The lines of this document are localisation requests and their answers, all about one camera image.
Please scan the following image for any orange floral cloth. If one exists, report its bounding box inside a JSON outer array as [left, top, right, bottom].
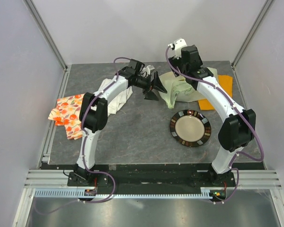
[[48, 94, 84, 140]]

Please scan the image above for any left aluminium frame post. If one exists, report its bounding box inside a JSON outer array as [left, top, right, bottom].
[[22, 0, 69, 71]]

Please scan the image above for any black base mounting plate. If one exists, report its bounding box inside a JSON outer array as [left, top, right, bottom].
[[67, 163, 235, 187]]

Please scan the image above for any right aluminium frame post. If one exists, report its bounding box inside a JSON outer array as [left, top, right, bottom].
[[231, 0, 274, 70]]

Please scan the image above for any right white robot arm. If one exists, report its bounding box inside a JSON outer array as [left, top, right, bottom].
[[166, 43, 256, 186]]

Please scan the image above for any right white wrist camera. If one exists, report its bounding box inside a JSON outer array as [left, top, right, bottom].
[[168, 38, 187, 58]]

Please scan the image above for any aluminium front rail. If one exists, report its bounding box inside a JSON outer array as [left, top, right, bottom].
[[25, 170, 281, 189]]

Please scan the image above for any light green plastic bag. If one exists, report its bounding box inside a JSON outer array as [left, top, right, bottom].
[[159, 71, 205, 109]]

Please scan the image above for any aluminium frame post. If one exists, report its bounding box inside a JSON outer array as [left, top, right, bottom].
[[22, 0, 69, 71], [231, 0, 274, 70]]

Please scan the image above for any white crumpled cloth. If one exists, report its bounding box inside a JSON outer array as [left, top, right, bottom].
[[98, 76, 133, 116]]

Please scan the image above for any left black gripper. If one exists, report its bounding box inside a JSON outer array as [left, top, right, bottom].
[[134, 72, 167, 102]]

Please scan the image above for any dark rimmed ceramic plate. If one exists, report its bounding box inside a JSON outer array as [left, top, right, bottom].
[[169, 109, 212, 147]]

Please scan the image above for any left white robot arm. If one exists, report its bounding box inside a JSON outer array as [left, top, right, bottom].
[[67, 59, 167, 186]]

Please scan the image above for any grey slotted cable duct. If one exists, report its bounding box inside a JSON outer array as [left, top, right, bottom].
[[35, 184, 227, 199]]

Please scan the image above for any orange folded cloth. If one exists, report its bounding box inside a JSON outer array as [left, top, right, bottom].
[[197, 75, 234, 114]]

